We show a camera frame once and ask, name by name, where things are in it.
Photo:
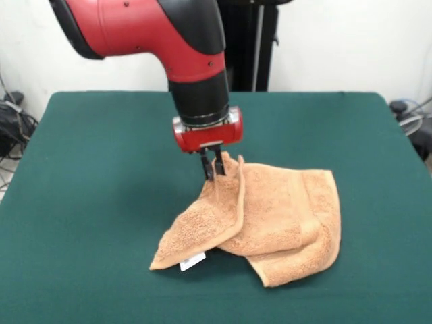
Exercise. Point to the dark green table cloth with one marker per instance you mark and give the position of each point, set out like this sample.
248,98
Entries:
84,168

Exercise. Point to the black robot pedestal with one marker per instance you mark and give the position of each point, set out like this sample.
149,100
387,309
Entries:
246,50

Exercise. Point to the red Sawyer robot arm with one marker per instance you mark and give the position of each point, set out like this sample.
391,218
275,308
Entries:
135,27

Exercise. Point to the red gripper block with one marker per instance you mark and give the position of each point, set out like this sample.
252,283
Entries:
209,136

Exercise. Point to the tan terry towel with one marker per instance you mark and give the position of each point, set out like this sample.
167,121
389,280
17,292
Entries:
276,209

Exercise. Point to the small black plug box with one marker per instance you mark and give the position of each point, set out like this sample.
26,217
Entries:
399,107

